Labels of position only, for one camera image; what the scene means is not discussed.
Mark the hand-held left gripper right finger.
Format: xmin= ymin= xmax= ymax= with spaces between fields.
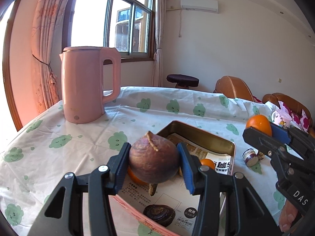
xmin=177 ymin=142 xmax=283 ymax=236

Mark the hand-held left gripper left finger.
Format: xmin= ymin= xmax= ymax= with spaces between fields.
xmin=27 ymin=142 xmax=132 ymax=236

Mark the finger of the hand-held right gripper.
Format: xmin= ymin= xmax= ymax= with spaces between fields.
xmin=242 ymin=126 xmax=305 ymax=164
xmin=270 ymin=122 xmax=315 ymax=158

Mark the small orange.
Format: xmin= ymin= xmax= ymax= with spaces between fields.
xmin=200 ymin=159 xmax=216 ymax=171
xmin=246 ymin=114 xmax=273 ymax=137

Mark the large orange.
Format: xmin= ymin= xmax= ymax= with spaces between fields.
xmin=127 ymin=167 xmax=148 ymax=185

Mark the purple round turnip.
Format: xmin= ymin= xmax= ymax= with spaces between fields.
xmin=128 ymin=131 xmax=180 ymax=196

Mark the pink metal tin box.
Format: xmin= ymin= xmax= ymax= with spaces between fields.
xmin=108 ymin=120 xmax=236 ymax=236

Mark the dark wrinkled passion fruit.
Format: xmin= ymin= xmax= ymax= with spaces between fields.
xmin=143 ymin=204 xmax=177 ymax=227

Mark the person's right hand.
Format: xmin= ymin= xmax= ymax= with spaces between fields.
xmin=278 ymin=197 xmax=302 ymax=232

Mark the pink cartoon mug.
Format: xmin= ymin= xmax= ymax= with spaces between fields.
xmin=271 ymin=109 xmax=292 ymax=129

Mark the small glass jar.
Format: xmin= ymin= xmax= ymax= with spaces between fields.
xmin=242 ymin=148 xmax=259 ymax=167

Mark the floral pink cushion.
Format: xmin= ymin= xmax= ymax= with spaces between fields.
xmin=283 ymin=103 xmax=313 ymax=132

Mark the newspaper sheet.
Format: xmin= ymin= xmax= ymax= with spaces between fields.
xmin=167 ymin=133 xmax=233 ymax=175

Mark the white printed leaflet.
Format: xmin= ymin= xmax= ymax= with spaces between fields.
xmin=120 ymin=181 xmax=200 ymax=232

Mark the brown leather sofa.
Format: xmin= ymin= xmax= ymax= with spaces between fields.
xmin=262 ymin=93 xmax=315 ymax=138

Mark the white green cloud tablecloth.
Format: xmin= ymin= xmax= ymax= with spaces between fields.
xmin=0 ymin=86 xmax=315 ymax=236

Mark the brown leather armchair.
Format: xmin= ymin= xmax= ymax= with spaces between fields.
xmin=213 ymin=76 xmax=254 ymax=102

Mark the pink electric kettle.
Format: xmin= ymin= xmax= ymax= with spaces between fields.
xmin=59 ymin=46 xmax=122 ymax=124

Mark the dark round stool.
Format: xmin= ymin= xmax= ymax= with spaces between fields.
xmin=167 ymin=74 xmax=199 ymax=89

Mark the white curtain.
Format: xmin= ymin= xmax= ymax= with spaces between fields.
xmin=150 ymin=0 xmax=171 ymax=88

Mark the pink patterned curtain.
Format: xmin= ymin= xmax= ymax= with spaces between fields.
xmin=31 ymin=0 xmax=82 ymax=114

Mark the white air conditioner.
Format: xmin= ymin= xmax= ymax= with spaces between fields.
xmin=180 ymin=0 xmax=219 ymax=14

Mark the wooden framed window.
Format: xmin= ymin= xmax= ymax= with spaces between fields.
xmin=61 ymin=0 xmax=157 ymax=62

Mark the white air conditioner hose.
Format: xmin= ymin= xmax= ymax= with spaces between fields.
xmin=166 ymin=6 xmax=183 ymax=39

